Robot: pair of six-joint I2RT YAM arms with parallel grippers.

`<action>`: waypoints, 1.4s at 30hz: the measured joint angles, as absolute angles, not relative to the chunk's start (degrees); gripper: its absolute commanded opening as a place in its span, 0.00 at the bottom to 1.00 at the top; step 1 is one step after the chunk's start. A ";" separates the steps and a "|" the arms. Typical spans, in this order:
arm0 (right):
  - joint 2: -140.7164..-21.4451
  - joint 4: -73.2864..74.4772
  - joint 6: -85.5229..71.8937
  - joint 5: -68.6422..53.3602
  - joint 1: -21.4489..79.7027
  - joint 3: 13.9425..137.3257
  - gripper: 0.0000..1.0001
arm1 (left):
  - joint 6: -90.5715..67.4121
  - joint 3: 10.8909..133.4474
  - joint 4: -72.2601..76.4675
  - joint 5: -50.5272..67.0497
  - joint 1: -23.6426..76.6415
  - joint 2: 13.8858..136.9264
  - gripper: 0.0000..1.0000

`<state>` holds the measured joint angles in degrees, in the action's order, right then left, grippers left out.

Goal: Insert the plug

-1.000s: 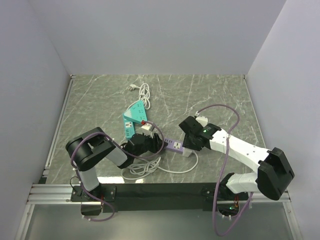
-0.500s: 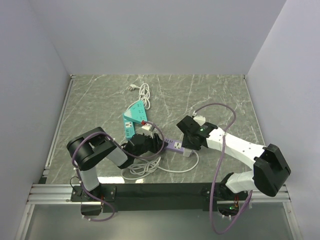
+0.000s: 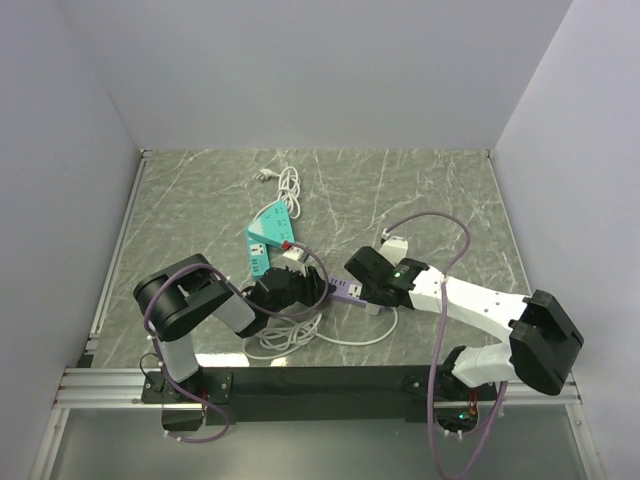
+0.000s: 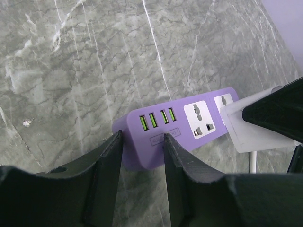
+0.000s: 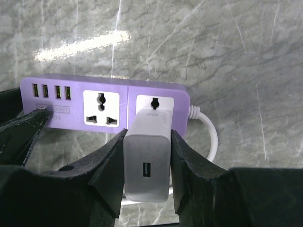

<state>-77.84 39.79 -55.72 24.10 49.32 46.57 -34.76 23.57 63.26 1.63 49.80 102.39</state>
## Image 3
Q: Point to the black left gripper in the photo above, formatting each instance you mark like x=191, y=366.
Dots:
x=313, y=283

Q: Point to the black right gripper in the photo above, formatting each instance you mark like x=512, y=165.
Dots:
x=367, y=294

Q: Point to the white square charger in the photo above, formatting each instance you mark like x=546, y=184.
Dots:
x=373, y=309

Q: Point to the purple power strip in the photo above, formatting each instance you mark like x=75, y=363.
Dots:
x=346, y=291

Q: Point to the teal triangular power strip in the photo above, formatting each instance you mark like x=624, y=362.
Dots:
x=273, y=227

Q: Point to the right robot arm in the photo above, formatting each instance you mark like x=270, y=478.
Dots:
x=537, y=342

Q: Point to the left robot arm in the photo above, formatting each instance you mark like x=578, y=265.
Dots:
x=176, y=299

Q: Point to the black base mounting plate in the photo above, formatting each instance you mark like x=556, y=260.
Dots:
x=259, y=394

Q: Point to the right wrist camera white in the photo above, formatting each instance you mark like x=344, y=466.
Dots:
x=393, y=248

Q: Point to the aluminium left edge rail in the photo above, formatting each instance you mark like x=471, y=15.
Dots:
x=107, y=289

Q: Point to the aluminium front rail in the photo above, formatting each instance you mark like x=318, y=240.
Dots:
x=547, y=436

